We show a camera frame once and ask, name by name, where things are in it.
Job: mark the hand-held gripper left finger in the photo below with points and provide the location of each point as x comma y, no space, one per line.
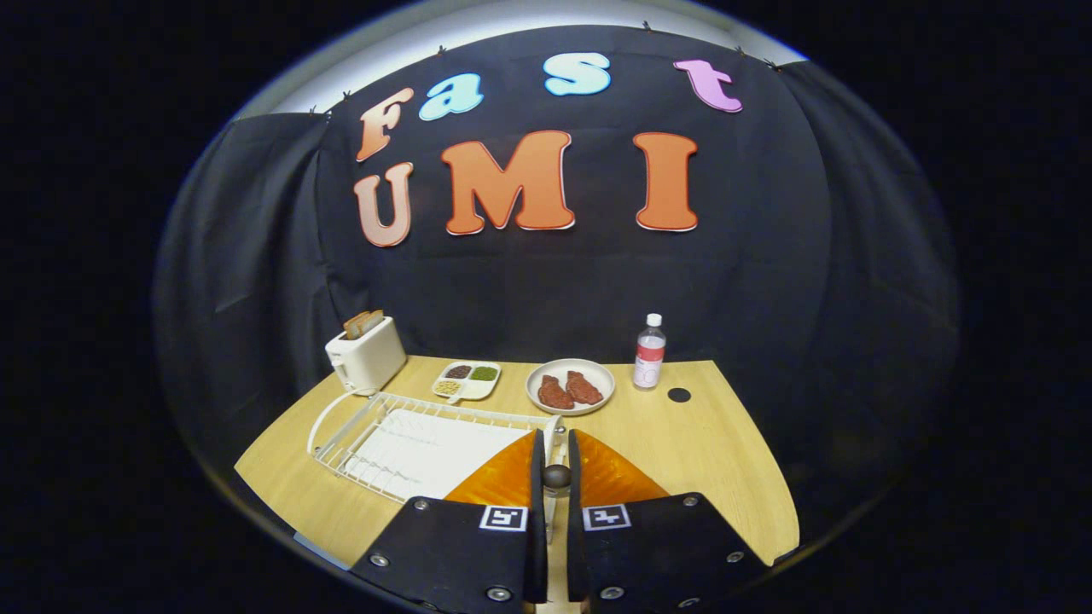
537,529

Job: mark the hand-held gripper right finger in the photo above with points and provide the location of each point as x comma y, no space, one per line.
574,529

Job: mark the metal spoon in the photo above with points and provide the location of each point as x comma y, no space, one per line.
556,479

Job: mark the white divided dish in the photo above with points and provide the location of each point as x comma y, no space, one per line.
479,388

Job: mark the white round plate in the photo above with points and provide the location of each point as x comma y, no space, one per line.
570,365

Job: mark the white drain tray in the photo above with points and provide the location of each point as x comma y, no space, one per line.
426,452

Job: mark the red-brown steak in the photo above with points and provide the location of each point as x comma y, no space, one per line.
585,388
556,394

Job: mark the pile of green beans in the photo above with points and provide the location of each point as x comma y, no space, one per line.
485,373

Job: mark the pile of yellow beans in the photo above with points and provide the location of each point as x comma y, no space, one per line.
449,388

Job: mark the black table grommet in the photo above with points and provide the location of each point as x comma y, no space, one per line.
679,395

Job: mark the pile of brown beans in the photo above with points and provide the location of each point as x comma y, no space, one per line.
458,372

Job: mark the clear bottle red label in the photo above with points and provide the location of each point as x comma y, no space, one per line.
649,354

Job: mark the white toaster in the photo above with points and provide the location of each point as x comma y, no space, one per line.
368,358

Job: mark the brown toast slice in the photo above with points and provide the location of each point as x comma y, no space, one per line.
354,327
374,321

